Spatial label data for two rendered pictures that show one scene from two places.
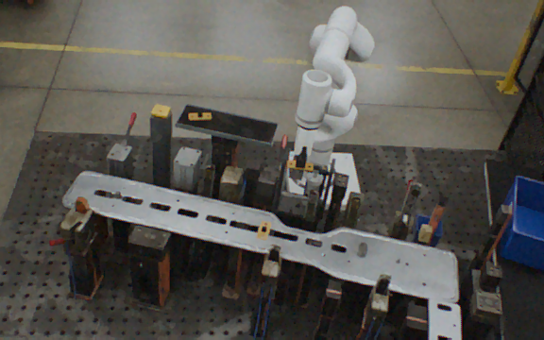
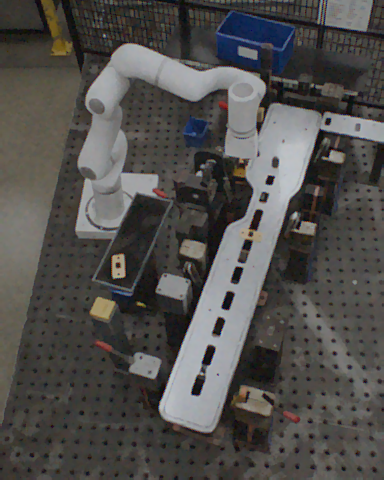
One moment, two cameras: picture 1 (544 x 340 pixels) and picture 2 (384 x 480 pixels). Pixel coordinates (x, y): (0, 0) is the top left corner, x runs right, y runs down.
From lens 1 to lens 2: 175 cm
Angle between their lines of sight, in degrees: 48
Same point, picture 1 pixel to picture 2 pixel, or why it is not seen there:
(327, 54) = (200, 79)
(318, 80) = (251, 89)
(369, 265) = (289, 161)
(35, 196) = not seen: outside the picture
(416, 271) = (292, 131)
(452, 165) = not seen: hidden behind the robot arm
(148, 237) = (272, 331)
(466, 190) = (137, 96)
